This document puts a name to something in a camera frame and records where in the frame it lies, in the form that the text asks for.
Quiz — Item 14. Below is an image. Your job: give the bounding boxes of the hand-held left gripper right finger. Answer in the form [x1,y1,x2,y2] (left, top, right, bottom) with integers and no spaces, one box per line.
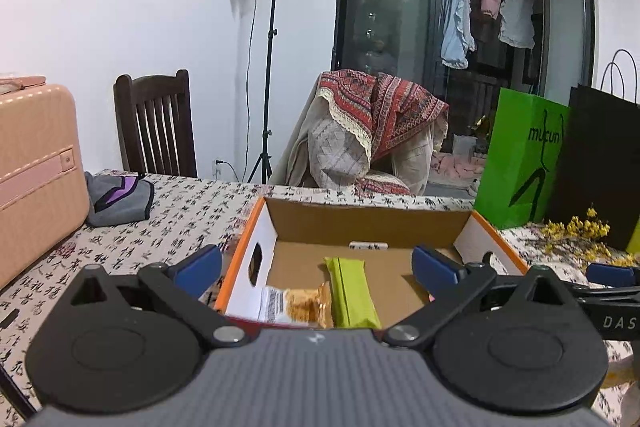
[382,244,583,350]

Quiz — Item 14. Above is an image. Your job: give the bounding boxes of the red patterned blanket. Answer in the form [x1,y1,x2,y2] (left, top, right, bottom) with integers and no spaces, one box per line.
[316,69,450,196]

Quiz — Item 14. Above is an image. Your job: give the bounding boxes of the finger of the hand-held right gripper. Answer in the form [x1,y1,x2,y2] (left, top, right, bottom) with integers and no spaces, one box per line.
[575,263,640,308]

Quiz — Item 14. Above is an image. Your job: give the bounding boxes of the white hanging garment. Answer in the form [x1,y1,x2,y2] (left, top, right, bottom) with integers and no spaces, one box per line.
[498,0,536,50]

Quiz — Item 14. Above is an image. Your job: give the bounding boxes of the pink cloth pile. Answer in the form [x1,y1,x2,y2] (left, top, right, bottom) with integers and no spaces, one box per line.
[432,151,488,182]

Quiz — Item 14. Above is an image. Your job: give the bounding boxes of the black power cable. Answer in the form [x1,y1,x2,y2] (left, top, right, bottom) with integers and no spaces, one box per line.
[214,158,248,182]

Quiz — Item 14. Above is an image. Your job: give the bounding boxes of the black paper bag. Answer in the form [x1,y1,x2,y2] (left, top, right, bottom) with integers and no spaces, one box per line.
[547,49,640,253]

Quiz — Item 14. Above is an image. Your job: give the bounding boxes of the cardboard box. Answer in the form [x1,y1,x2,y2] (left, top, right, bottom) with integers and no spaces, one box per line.
[214,196,531,330]

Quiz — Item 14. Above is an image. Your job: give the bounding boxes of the sliding glass door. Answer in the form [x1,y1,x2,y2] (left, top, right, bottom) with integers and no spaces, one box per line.
[332,0,598,198]

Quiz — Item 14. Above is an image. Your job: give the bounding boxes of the calligraphy print tablecloth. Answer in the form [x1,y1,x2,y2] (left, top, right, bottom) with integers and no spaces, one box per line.
[0,169,640,427]

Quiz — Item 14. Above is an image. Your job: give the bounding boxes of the light blue hanging garment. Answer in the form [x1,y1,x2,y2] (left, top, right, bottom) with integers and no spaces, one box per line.
[440,0,476,68]

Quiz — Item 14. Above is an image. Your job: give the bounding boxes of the green paper bag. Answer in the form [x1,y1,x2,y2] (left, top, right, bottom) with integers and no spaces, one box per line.
[473,87,572,230]

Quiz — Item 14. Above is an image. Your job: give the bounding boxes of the green snack packet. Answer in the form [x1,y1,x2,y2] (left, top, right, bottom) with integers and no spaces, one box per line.
[324,256,382,329]

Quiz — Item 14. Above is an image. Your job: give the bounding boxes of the grey purple pouch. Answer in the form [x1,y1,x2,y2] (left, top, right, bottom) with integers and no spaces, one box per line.
[84,172,155,228]

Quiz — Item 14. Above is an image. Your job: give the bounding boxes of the thin black rod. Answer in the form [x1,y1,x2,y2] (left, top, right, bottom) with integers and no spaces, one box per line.
[0,362,38,420]

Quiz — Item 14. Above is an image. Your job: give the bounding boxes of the beige covered armchair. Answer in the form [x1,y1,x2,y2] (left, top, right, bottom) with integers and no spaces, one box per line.
[270,74,448,198]

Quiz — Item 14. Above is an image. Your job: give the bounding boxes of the yellow flower branch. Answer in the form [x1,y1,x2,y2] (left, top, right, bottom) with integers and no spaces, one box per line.
[540,207,626,275]

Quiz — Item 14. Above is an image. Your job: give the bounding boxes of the dark wooden chair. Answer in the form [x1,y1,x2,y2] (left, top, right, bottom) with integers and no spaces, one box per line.
[113,69,198,178]

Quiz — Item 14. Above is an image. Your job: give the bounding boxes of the white orange cracker packet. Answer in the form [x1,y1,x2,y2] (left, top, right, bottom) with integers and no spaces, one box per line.
[257,282,335,329]

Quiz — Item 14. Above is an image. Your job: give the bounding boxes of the pink suitcase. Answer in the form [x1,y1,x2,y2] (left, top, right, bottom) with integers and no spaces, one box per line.
[0,83,91,290]

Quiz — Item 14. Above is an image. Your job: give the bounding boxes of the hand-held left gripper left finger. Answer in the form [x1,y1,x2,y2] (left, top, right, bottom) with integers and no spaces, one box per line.
[67,244,252,349]

